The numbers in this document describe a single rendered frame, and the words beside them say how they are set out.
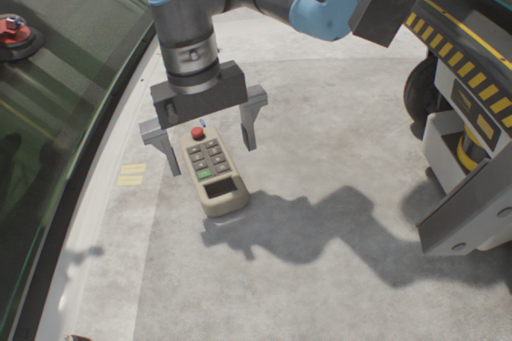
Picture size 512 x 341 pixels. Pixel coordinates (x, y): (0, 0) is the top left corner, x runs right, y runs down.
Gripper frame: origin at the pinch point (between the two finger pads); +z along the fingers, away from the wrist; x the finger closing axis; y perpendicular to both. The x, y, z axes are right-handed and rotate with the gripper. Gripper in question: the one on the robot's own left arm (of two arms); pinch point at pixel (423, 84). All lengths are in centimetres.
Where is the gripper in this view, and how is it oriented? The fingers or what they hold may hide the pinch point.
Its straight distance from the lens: 17.1
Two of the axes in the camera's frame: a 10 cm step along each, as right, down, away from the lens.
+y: -9.5, -1.8, -2.5
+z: -3.1, 6.2, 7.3
